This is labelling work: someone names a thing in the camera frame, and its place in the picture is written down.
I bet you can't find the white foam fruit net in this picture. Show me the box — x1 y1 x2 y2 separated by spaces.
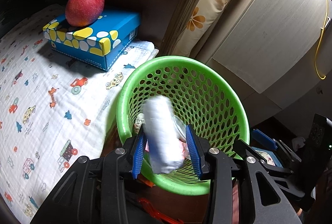
143 95 185 175

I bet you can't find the blue box with pebble print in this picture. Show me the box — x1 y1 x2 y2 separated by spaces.
43 9 141 72

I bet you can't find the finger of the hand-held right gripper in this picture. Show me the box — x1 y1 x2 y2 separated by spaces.
251 129 277 151
233 139 256 159

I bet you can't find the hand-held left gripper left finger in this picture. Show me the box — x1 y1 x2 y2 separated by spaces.
30 129 147 224

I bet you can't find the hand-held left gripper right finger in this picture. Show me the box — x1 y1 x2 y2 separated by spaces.
185 124 304 224

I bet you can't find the white printed blanket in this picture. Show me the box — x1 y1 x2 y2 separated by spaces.
0 3 159 219

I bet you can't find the clear plastic lid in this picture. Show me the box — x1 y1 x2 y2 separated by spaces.
173 115 188 139

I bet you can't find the black device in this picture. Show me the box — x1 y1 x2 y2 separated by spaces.
302 114 332 211

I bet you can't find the beige floral pillow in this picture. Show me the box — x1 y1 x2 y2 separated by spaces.
162 0 262 58

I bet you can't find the green perforated plastic basket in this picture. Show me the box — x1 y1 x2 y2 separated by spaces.
116 56 251 196

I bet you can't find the red plastic object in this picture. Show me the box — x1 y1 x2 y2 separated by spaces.
137 197 184 224

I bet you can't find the red apple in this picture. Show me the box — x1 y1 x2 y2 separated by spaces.
65 0 105 27

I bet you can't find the teal-edged box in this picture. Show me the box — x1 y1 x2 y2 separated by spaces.
250 146 283 167

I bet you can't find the white wood-grain cabinet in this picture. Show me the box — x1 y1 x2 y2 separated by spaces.
197 0 332 110

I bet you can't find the yellow cable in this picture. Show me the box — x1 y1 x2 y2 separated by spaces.
315 0 329 80

